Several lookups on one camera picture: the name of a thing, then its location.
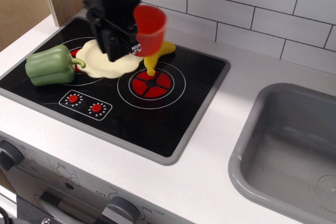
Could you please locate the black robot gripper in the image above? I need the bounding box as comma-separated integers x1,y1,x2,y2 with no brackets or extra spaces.
84,0,140,62

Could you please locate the red left stove button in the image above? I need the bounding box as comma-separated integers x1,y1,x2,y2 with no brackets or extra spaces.
68,94,79,104

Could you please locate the green toy bell pepper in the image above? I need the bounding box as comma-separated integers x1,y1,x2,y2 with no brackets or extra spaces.
25,45,86,87

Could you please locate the grey toy sink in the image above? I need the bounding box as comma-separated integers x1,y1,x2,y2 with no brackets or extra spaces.
228,83,335,223

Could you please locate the grey oven knob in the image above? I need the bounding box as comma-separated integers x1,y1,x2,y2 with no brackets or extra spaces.
101,196,140,224
1,141,24,171

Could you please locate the red right stove button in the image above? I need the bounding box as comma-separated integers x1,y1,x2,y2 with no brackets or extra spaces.
91,104,103,113

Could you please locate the grey oven door handle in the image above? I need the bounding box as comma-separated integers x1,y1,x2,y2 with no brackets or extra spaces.
37,191,101,223

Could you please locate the grey left oven knob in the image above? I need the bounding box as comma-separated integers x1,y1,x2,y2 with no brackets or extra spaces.
1,141,24,171

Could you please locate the red plastic cup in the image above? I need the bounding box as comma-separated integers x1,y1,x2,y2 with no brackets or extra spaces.
133,5,167,57

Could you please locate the yellow toy banana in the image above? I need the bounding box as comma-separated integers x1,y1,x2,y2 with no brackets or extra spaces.
143,41,176,77

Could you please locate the black toy stovetop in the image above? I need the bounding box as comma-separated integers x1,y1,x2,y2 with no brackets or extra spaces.
0,16,231,166

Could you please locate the black cable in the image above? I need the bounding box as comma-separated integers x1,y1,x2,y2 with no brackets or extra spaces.
0,204,16,224

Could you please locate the cream scalloped plate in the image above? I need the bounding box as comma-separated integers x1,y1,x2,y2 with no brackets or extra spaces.
76,39,143,79

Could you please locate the grey right oven knob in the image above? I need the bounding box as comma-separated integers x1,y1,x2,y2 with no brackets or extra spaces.
101,196,140,224

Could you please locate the red stove button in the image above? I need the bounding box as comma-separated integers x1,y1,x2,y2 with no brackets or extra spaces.
91,104,103,113
68,94,79,104

